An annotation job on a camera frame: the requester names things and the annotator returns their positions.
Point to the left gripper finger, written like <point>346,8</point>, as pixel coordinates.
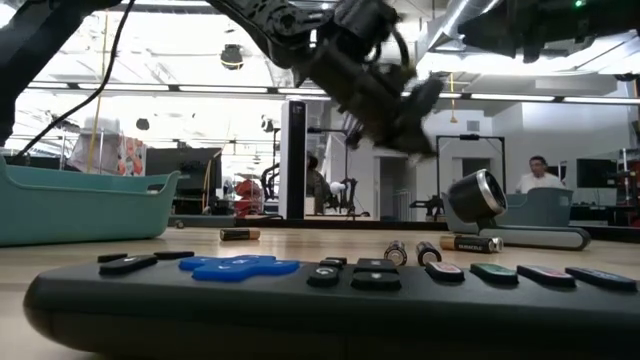
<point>425,95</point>
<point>405,140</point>

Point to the black copper AA battery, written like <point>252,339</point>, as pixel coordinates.
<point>237,234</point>
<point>467,244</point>

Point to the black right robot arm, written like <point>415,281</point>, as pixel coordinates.
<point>500,30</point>

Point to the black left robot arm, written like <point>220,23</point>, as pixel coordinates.
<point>30,50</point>

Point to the black background robot arm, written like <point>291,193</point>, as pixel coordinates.
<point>350,192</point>
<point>432,204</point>

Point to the person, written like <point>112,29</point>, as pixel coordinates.
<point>316,185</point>
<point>537,180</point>

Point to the black ceiling dome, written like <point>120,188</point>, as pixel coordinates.
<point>231,57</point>

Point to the linear ceiling light strip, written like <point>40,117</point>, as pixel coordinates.
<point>222,89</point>

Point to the teal plastic bin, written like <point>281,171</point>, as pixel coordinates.
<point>75,210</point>
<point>542,205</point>

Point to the black cabinet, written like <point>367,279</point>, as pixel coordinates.
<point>185,170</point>

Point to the black remote control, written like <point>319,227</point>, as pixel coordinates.
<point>300,320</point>

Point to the dark equipment rack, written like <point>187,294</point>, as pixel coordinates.
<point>630,190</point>

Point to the white sheet with orange print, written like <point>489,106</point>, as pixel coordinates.
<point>132,157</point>

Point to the black background frame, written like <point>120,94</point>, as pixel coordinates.
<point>327,131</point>

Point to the silver ventilation duct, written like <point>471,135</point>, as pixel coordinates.
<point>450,25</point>

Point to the black aluminium table frame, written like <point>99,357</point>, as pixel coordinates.
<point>325,223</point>

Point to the black wall monitor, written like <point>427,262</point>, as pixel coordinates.
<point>595,172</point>

